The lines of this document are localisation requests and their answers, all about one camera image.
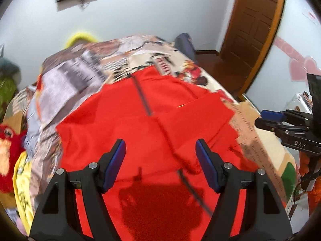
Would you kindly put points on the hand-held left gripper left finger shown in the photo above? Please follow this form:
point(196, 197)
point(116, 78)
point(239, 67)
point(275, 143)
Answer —
point(114, 165)

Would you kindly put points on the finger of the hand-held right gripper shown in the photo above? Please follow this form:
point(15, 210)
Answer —
point(267, 125)
point(272, 116)

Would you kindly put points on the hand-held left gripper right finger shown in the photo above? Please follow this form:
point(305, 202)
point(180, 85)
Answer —
point(208, 165)

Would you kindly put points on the red garment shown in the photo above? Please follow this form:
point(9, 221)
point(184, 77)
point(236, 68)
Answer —
point(125, 110)

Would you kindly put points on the person's right hand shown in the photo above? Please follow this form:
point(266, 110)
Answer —
point(304, 164)

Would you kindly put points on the white bag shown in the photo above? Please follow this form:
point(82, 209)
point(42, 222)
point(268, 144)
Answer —
point(297, 101)

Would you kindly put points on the wooden door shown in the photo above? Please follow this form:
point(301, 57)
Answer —
point(250, 30)

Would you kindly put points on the yellow shirt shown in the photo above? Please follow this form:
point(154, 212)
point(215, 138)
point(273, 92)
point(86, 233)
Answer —
point(22, 195)

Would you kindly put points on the red plush toy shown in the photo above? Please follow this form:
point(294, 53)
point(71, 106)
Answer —
point(10, 180)

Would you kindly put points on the printed blanket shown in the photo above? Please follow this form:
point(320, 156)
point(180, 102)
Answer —
point(75, 65)

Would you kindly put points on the cardboard piece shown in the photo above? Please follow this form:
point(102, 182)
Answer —
point(15, 121)

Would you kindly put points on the green cloth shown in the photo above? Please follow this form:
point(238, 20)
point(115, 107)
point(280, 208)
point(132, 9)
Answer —
point(6, 90)

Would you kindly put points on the yellow foam tube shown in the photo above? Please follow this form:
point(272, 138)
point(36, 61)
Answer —
point(80, 36)

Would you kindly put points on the pink heart wall stickers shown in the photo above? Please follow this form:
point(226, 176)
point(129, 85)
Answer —
point(298, 65)

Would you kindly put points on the red wall sticker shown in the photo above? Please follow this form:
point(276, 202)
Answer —
point(311, 15)

